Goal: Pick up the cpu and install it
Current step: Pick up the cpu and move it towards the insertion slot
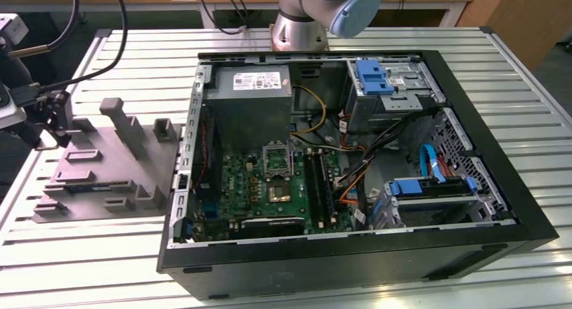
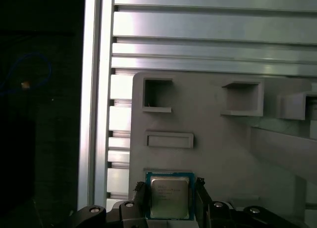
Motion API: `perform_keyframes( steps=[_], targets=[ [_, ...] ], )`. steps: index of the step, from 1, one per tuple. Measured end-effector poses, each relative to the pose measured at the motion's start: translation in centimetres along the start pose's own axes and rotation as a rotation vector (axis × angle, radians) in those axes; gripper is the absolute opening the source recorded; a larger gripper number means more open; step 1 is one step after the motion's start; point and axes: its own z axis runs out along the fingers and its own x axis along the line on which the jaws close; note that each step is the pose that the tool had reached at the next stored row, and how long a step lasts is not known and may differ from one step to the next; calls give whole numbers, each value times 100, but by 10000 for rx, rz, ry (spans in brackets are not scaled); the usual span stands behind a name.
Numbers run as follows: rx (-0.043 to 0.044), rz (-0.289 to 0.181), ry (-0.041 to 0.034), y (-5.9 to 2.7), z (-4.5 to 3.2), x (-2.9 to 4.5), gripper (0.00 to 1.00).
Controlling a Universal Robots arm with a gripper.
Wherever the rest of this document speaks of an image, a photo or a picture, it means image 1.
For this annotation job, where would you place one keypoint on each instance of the CPU socket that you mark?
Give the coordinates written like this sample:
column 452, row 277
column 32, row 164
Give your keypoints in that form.
column 279, row 193

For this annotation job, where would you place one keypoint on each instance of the loose RAM stick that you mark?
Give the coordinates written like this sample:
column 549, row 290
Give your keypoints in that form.
column 89, row 188

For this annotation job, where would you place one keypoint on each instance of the grey plastic parts rack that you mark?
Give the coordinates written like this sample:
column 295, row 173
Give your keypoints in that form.
column 89, row 205

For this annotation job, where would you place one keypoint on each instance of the grey power supply unit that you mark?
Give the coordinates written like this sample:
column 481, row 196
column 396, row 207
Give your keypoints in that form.
column 249, row 114

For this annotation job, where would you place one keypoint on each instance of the blue board connector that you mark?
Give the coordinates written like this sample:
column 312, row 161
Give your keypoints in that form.
column 211, row 210

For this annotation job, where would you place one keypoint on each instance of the blue video port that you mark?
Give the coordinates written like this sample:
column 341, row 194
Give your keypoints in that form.
column 188, row 230

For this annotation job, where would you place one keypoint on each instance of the green motherboard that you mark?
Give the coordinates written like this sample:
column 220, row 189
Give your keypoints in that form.
column 241, row 188

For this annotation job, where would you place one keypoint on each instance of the graphics card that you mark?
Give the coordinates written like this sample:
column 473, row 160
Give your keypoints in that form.
column 268, row 223

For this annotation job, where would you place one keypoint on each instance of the black RAM slot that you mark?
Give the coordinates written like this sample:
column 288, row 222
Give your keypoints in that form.
column 311, row 185
column 320, row 188

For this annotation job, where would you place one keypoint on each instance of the installed RAM stick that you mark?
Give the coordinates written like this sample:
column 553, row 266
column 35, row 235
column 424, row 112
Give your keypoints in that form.
column 331, row 195

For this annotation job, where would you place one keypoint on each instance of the blue drive bay latch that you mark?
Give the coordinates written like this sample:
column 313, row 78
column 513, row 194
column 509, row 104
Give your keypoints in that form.
column 372, row 77

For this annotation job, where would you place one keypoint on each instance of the black open PC case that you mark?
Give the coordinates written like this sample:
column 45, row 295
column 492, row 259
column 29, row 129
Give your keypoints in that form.
column 312, row 265

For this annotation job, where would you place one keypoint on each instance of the metal drive cage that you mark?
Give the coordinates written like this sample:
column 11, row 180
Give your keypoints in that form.
column 393, row 108

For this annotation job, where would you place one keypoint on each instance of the hard disk in blue carrier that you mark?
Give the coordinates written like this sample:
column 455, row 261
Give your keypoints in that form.
column 408, row 188

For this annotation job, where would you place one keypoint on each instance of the metal disk bay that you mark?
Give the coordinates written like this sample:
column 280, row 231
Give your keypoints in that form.
column 437, row 201

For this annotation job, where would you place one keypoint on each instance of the wooden cabinet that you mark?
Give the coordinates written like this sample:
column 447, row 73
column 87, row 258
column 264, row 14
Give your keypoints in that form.
column 523, row 20

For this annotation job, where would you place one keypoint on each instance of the white wrist camera black face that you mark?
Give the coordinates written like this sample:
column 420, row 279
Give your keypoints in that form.
column 11, row 118

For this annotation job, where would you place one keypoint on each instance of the pale grey wrist camera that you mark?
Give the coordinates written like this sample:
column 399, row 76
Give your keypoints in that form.
column 15, row 31

